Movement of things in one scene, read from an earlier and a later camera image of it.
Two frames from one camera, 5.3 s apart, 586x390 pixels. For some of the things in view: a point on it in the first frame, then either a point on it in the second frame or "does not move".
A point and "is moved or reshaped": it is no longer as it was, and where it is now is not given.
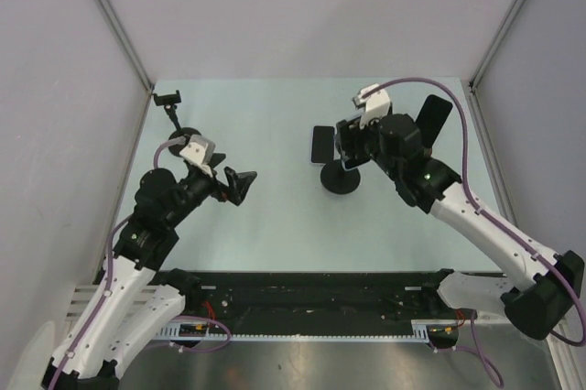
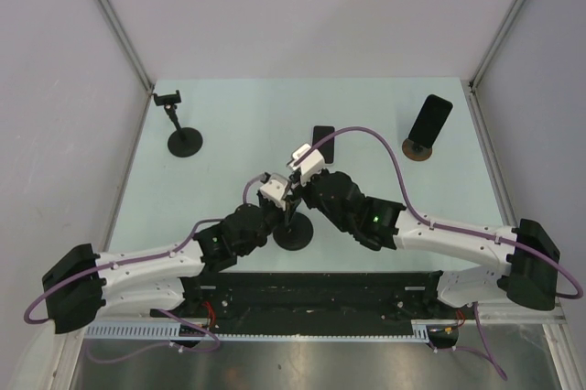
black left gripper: (239, 183) → (279, 211)
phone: (322, 144) does not move
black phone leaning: (431, 119) does not move
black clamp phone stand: (338, 180) is moved or reshaped
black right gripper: (373, 125) → (304, 189)
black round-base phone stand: (169, 100) does not move
